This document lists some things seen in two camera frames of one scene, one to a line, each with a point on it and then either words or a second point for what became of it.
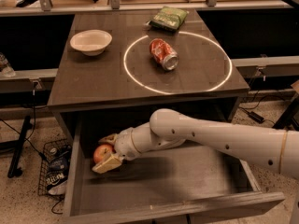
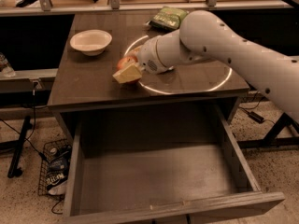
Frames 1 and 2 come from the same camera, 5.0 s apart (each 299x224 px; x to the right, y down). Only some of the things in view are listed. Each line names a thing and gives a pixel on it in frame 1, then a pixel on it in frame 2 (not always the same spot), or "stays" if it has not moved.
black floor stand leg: [13, 171] stays
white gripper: [123, 146] to [148, 57]
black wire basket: [54, 167] stays
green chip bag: [169, 18] stays
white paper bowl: [91, 42] stays
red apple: [102, 152] to [126, 62]
